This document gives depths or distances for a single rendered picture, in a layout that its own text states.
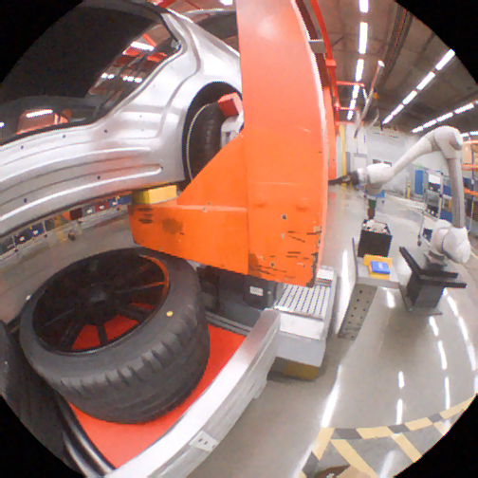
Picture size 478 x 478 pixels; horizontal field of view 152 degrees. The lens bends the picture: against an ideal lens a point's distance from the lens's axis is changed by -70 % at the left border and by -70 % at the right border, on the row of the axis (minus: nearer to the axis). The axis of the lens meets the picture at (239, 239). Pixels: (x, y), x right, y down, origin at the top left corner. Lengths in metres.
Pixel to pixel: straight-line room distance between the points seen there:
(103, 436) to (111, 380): 0.29
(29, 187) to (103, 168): 0.24
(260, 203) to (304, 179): 0.10
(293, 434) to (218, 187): 0.84
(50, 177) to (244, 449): 0.98
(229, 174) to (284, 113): 0.19
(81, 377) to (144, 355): 0.14
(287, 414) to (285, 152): 0.82
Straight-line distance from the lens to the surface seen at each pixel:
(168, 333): 0.37
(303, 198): 0.36
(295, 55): 0.44
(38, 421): 0.64
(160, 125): 0.74
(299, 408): 0.82
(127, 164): 0.62
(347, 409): 0.87
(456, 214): 1.25
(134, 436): 0.57
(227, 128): 0.82
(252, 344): 0.48
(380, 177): 1.01
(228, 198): 0.45
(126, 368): 0.35
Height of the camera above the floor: 0.77
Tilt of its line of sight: 20 degrees down
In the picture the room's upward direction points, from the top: 3 degrees counter-clockwise
